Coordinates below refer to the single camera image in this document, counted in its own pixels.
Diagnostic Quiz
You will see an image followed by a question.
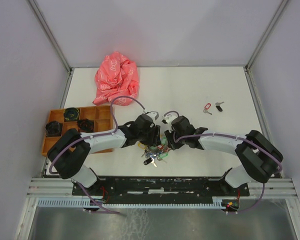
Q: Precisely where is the purple cable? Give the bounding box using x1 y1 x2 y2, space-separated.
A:
163 110 283 215
48 95 147 215

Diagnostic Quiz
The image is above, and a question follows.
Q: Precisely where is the left aluminium frame post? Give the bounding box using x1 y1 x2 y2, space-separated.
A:
26 0 72 73

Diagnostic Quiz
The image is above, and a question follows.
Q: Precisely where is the right aluminium frame post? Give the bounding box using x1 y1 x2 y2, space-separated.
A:
245 0 291 71

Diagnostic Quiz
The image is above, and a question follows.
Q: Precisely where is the key with black fob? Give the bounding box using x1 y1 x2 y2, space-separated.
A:
215 101 225 112

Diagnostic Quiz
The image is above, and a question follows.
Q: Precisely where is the black rosette left tray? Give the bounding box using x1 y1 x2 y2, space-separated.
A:
45 120 63 137

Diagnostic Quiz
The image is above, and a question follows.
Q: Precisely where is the keyring bunch with colourful tags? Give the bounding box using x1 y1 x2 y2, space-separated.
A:
137 134 172 168

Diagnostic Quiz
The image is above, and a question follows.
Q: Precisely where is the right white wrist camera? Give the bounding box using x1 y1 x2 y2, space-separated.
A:
162 110 180 125

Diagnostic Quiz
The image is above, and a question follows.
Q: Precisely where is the aluminium frame post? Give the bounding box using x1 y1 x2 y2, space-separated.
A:
245 0 291 71
26 0 72 73

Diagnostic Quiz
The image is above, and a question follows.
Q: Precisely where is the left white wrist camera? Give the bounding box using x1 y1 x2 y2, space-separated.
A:
143 110 159 122

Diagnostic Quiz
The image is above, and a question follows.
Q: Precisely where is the black rosette middle tray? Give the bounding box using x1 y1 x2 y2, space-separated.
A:
77 118 94 133

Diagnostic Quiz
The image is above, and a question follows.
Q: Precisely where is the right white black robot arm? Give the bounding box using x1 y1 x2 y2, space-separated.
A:
162 112 283 196

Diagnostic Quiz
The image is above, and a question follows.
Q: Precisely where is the key with red tag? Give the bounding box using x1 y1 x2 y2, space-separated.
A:
203 102 212 115

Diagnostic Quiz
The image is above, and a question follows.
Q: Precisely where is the black rosette top tray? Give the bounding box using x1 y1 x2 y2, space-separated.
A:
63 107 80 122

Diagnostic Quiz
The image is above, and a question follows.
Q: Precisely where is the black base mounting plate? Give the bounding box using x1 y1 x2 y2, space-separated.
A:
86 176 250 205

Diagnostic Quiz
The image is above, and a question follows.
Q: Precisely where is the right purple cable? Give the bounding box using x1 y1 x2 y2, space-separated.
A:
163 110 283 215

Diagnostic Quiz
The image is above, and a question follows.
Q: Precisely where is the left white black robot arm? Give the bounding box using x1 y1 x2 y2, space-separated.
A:
47 113 161 195

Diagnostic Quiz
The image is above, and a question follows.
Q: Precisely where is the crumpled pink cloth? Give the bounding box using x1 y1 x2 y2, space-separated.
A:
92 51 140 106

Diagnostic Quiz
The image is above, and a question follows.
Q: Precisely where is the white slotted cable duct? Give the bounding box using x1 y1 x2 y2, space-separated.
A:
36 196 228 208

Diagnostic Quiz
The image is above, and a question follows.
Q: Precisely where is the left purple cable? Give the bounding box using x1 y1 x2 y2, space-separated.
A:
48 95 147 215

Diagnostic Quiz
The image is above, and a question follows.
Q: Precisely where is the wooden compartment tray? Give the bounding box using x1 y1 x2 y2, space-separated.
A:
41 105 113 157

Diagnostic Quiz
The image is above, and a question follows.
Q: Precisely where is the black rosette tray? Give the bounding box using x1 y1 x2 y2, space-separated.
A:
77 118 94 133
63 107 80 122
45 120 63 137

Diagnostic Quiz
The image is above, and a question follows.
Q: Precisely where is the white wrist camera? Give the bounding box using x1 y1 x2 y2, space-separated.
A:
162 110 180 125
143 110 159 122

